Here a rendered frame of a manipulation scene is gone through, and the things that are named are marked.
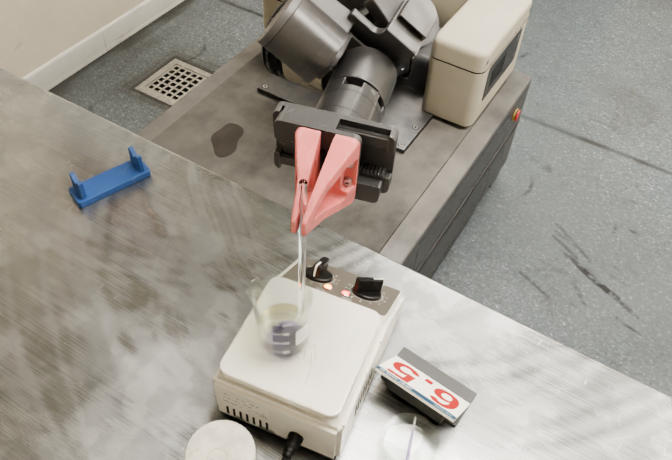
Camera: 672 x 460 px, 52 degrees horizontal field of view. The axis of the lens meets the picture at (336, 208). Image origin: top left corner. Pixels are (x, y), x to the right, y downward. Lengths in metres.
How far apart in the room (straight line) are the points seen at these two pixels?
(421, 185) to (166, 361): 0.85
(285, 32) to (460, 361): 0.39
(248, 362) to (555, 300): 1.26
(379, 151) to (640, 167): 1.75
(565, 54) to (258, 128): 1.39
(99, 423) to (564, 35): 2.32
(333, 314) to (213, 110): 1.03
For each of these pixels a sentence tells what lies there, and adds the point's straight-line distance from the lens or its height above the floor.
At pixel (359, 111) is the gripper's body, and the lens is 0.57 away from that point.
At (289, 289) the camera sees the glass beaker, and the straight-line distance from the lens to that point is 0.63.
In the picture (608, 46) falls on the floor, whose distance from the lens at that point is 2.75.
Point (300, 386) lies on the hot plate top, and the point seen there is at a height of 0.84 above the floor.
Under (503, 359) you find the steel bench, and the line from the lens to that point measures 0.77.
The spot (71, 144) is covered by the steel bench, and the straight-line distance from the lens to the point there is 1.01.
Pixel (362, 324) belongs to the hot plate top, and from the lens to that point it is 0.66.
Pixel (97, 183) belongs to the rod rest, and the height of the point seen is 0.76.
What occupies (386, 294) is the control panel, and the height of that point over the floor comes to 0.79.
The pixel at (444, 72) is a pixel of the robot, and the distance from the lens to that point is 1.55.
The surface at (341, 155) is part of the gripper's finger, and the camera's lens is 0.52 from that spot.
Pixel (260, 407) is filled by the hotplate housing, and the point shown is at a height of 0.81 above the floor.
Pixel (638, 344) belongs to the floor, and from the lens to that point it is 1.82.
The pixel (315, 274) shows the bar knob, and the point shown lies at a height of 0.81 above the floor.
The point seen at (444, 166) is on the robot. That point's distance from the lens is 1.53.
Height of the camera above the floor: 1.39
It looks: 47 degrees down
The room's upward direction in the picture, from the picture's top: 4 degrees clockwise
